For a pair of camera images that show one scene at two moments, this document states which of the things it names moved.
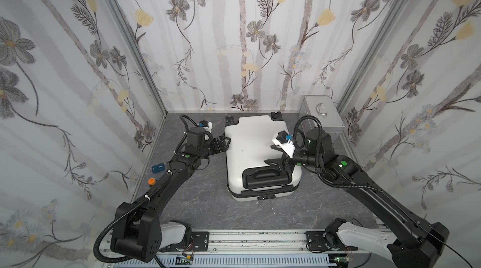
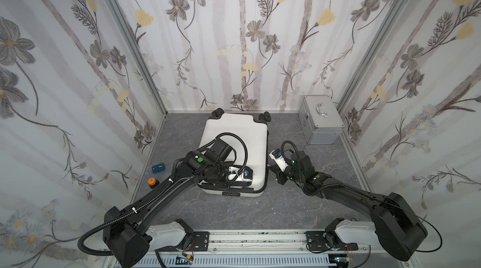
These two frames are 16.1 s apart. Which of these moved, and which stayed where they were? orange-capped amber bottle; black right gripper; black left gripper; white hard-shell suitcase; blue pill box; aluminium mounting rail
Moved: white hard-shell suitcase; black left gripper; black right gripper
Stayed: blue pill box; orange-capped amber bottle; aluminium mounting rail
